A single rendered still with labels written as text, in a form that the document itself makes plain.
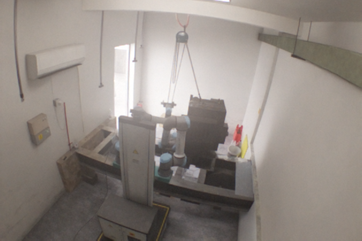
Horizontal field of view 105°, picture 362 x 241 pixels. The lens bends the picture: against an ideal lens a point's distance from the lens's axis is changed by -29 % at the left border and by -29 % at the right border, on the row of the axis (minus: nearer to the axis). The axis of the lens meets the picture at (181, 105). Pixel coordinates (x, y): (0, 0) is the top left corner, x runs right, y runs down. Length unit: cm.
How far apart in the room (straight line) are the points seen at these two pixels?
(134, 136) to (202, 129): 100
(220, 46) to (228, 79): 80
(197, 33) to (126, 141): 339
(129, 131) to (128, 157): 30
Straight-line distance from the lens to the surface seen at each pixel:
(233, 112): 503
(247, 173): 313
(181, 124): 182
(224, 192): 272
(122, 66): 968
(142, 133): 171
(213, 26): 462
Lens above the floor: 260
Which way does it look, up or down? 24 degrees down
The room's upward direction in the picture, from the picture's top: 7 degrees clockwise
